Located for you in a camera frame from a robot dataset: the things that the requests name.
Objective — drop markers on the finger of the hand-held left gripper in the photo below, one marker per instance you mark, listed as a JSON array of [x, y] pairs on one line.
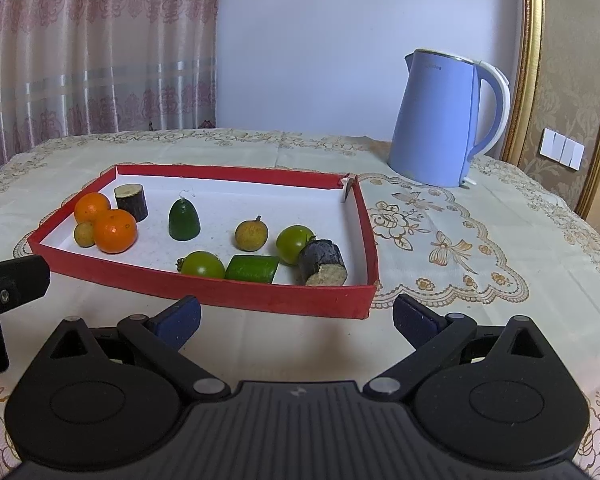
[[25, 277]]

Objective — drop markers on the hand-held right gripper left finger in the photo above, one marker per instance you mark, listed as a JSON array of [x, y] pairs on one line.
[[180, 321]]

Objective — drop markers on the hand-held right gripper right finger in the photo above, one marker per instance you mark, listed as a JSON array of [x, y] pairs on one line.
[[415, 322]]

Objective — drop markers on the green tomato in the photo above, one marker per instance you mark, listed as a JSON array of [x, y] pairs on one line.
[[202, 265], [292, 244]]

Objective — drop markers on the small yellow longan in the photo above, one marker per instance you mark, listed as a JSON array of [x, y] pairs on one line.
[[84, 235]]

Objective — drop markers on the green cucumber piece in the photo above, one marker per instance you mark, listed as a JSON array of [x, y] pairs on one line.
[[251, 269]]

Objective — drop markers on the small orange mandarin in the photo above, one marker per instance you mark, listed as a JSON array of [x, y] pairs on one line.
[[91, 206]]

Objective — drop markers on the dark green cone-shaped fruit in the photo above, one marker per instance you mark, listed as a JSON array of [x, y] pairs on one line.
[[184, 222]]

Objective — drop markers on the large orange mandarin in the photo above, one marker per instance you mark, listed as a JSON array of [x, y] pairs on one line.
[[116, 231]]

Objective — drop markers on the dark sugarcane piece rough cut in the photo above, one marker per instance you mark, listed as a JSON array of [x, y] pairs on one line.
[[322, 260]]

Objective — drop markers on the yellow longan with stem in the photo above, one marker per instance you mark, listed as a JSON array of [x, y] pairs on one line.
[[251, 235]]

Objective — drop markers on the red cardboard tray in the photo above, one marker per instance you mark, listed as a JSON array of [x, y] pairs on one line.
[[220, 200]]

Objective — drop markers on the dark sugarcane piece smooth cut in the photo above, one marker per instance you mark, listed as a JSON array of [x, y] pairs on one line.
[[132, 202]]

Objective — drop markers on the light blue electric kettle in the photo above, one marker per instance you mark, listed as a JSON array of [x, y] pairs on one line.
[[430, 125]]

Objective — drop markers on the pink patterned curtain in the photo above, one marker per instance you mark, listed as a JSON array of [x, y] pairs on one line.
[[80, 60]]

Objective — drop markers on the white wall switch panel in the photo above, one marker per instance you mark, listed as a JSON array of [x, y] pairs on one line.
[[561, 149]]

